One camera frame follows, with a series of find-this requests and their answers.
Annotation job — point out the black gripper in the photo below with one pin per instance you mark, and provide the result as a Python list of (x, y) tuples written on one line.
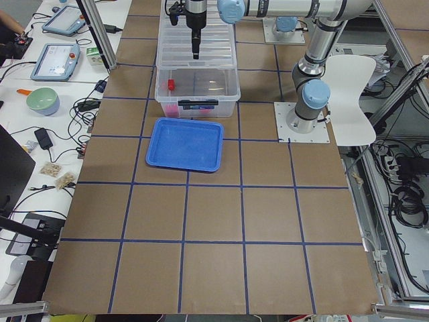
[(195, 19)]

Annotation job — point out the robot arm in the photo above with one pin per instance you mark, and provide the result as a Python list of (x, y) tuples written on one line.
[(330, 16)]

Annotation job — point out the red block upper middle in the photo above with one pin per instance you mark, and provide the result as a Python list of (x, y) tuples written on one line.
[(171, 84)]

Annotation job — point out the red block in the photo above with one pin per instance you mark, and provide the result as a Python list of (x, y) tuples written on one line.
[(171, 84), (171, 110)]

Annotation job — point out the clear plastic storage box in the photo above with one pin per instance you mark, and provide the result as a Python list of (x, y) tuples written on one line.
[(199, 84)]

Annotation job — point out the red block upper left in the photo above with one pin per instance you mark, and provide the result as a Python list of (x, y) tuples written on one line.
[(171, 110)]

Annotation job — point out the blue plastic tray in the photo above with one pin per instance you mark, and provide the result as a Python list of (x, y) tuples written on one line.
[(186, 144)]

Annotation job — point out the green white carton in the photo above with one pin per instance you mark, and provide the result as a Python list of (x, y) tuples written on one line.
[(93, 56)]

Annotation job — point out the far teach pendant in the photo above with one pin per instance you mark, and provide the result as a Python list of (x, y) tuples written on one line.
[(67, 21)]

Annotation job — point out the teach pendant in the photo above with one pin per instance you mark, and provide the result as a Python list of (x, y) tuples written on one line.
[(56, 62), (67, 21)]

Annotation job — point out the near teach pendant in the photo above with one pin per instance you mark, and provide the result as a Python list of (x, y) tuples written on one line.
[(56, 62)]

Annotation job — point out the white chair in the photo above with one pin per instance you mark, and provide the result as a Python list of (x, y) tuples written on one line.
[(347, 75)]

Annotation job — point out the green bowl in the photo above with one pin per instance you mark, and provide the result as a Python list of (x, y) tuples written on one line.
[(44, 101)]

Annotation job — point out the black power adapter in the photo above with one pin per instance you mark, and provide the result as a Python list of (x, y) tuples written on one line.
[(43, 138)]

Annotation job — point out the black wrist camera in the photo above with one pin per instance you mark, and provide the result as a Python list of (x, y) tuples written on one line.
[(174, 11)]

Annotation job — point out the black box latch handle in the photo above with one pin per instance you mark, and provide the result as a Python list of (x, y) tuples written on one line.
[(187, 104)]

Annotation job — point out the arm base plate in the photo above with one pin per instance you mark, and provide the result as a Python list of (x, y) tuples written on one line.
[(292, 129), (284, 30)]

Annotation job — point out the aluminium frame post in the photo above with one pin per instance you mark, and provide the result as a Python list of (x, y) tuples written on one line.
[(95, 24)]

